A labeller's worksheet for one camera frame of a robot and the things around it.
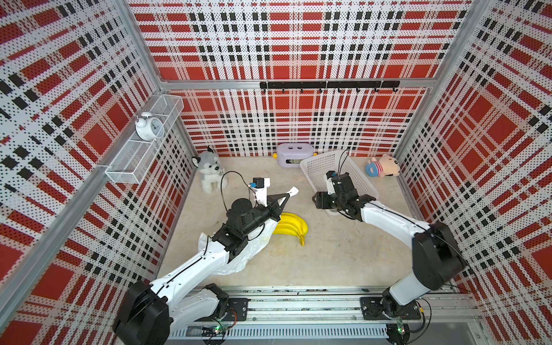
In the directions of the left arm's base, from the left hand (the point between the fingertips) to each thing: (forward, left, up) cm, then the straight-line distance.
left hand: (292, 195), depth 73 cm
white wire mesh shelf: (+22, +69, -3) cm, 72 cm away
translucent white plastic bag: (-16, +13, -7) cm, 22 cm away
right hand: (+9, -12, -14) cm, 21 cm away
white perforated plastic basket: (+32, -12, -23) cm, 41 cm away
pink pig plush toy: (+33, -50, -21) cm, 63 cm away
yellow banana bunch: (-1, 0, -20) cm, 20 cm away
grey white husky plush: (+23, +38, -9) cm, 45 cm away
